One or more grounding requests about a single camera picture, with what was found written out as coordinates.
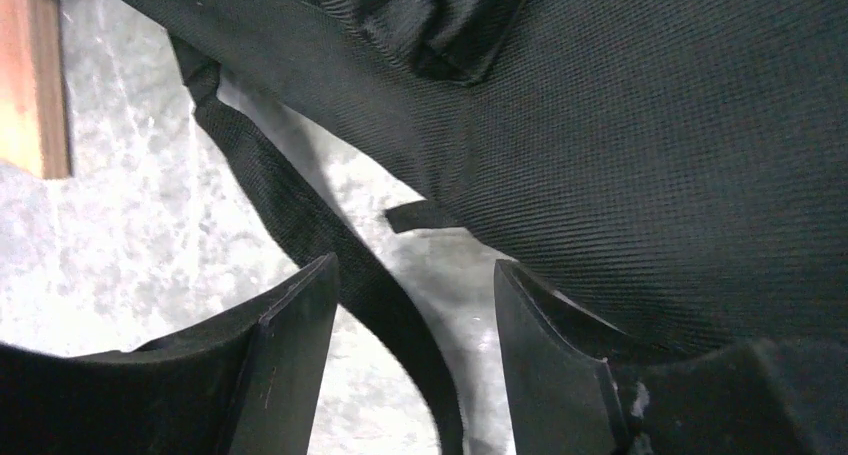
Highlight black student backpack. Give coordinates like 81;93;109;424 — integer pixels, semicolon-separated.
122;0;847;454

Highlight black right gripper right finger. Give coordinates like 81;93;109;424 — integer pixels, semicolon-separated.
494;260;847;454

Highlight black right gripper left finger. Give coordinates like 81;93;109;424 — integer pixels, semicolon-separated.
1;255;339;454

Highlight brown wooden board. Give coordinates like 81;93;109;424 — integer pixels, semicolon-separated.
1;0;72;179

